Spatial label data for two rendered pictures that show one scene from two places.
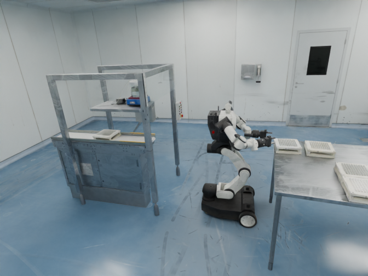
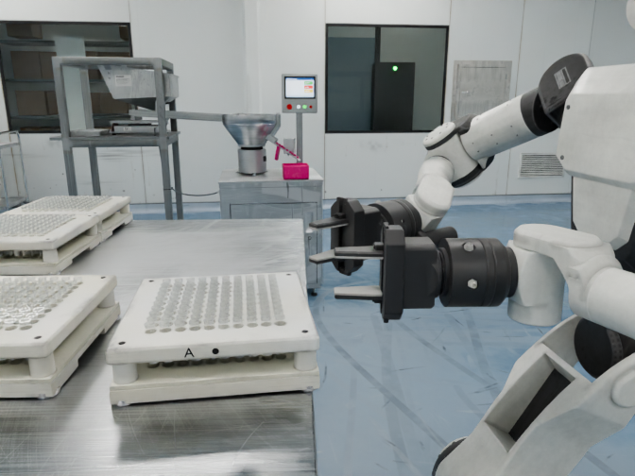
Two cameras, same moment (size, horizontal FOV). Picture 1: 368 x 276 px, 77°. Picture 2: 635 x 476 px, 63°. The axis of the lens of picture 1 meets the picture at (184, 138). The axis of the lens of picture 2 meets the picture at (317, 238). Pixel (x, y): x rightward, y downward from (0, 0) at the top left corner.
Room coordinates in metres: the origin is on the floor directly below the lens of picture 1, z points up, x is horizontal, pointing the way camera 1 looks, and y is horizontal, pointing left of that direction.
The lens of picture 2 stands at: (2.93, -1.23, 1.23)
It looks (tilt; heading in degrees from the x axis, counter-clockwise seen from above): 15 degrees down; 157
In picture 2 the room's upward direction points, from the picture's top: straight up
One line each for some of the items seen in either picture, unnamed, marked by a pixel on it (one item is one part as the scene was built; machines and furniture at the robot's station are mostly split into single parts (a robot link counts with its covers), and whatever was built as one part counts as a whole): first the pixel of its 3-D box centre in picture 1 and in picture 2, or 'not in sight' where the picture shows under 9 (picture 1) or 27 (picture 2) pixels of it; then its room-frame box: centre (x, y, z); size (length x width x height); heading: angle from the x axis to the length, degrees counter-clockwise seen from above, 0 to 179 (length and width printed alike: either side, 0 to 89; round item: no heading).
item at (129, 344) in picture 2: (287, 143); (219, 310); (2.26, -1.10, 0.95); 0.25 x 0.24 x 0.02; 166
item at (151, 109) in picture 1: (145, 112); not in sight; (2.71, 0.45, 1.25); 0.22 x 0.11 x 0.20; 74
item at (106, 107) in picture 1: (123, 106); not in sight; (2.63, 0.68, 1.36); 0.62 x 0.38 x 0.04; 74
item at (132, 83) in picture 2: not in sight; (161, 167); (-0.99, -0.83, 0.75); 1.43 x 1.06 x 1.50; 75
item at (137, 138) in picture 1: (102, 139); not in sight; (2.75, 1.04, 0.92); 1.35 x 0.25 x 0.05; 74
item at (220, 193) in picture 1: (225, 190); not in sight; (2.42, -0.48, 0.28); 0.21 x 0.20 x 0.13; 76
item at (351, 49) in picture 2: not in sight; (386, 79); (-2.37, 1.81, 1.43); 1.38 x 0.01 x 1.16; 75
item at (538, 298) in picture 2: (249, 134); (514, 275); (2.44, -0.75, 1.01); 0.11 x 0.11 x 0.11; 68
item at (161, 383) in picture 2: (286, 148); (220, 341); (2.26, -1.10, 0.90); 0.24 x 0.24 x 0.02; 76
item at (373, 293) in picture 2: not in sight; (358, 296); (2.37, -0.94, 0.99); 0.06 x 0.03 x 0.02; 68
